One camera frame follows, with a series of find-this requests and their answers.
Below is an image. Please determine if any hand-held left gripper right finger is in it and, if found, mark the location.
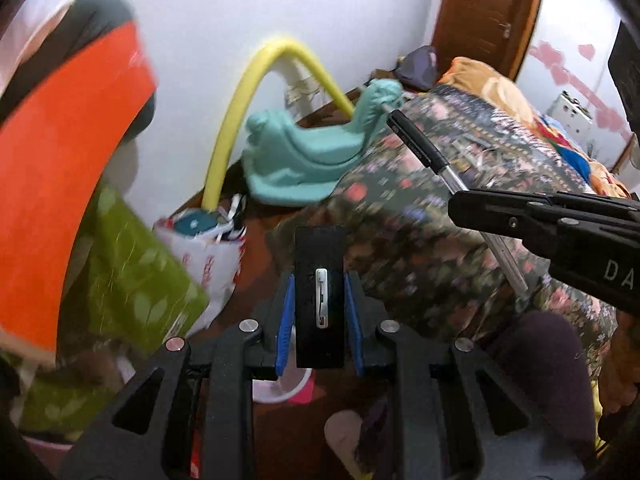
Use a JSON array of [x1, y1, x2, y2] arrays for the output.
[[344, 272, 586, 480]]

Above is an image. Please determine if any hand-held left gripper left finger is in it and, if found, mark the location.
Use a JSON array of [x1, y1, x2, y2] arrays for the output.
[[60, 274, 297, 480]]

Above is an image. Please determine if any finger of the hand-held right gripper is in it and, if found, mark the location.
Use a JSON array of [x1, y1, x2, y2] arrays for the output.
[[522, 191, 640, 212], [448, 189, 566, 266]]

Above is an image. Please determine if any white plastic bucket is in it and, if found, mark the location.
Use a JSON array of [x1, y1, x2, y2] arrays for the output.
[[252, 367, 313, 403]]

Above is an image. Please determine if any small black box silver clip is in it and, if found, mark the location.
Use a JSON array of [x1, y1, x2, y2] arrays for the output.
[[294, 226, 348, 368]]

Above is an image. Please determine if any silver rod with black handle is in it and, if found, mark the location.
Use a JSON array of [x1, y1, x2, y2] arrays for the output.
[[387, 109, 530, 295]]

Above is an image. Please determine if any pink flat item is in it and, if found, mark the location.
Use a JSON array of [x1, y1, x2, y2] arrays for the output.
[[295, 375, 317, 406]]

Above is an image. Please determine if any dark floral blanket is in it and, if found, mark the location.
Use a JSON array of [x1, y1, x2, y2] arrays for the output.
[[267, 85, 621, 361]]

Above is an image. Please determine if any white plastic bag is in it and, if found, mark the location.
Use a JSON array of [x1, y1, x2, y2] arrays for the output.
[[152, 205, 248, 331]]

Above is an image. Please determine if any colourful patchwork quilt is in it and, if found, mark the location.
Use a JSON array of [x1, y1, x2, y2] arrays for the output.
[[435, 57, 640, 201]]

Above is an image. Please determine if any person's left leg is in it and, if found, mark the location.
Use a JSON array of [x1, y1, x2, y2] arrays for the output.
[[475, 310, 601, 461]]

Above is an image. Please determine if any dark bag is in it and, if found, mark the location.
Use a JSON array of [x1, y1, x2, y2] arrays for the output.
[[400, 45, 441, 91]]

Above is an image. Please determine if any teal plastic rocking toy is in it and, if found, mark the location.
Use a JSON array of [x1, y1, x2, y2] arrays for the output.
[[242, 79, 403, 206]]

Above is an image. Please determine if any white wardrobe with heart stickers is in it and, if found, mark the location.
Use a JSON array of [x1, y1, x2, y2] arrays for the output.
[[515, 0, 640, 171]]

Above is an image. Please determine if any brown wooden door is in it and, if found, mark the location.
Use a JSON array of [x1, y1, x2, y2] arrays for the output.
[[432, 0, 543, 78]]

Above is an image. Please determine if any yellow foam tube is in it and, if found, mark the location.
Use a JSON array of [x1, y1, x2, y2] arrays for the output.
[[202, 35, 356, 211]]

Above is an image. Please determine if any orange cardboard box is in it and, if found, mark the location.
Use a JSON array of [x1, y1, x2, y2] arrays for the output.
[[0, 22, 158, 356]]

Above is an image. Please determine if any wall power socket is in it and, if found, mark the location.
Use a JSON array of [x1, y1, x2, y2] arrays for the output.
[[285, 77, 321, 106]]

